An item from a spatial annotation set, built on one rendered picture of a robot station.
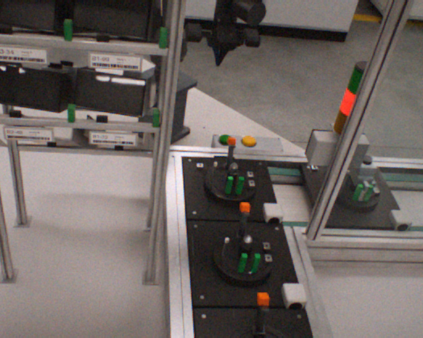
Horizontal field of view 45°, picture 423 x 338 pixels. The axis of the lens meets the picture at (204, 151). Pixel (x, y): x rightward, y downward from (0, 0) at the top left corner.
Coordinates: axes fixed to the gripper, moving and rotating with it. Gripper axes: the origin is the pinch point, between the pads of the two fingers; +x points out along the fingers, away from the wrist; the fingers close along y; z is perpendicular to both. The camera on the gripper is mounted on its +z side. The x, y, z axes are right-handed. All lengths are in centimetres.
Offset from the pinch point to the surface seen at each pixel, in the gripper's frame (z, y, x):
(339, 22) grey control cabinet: -278, 148, 106
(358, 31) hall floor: -307, 181, 126
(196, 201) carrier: 25.4, -4.3, 28.4
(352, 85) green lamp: 32.6, 21.7, -12.3
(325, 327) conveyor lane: 60, 21, 29
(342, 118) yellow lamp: 32.9, 21.9, -4.5
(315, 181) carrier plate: 15.7, 29.6, 28.4
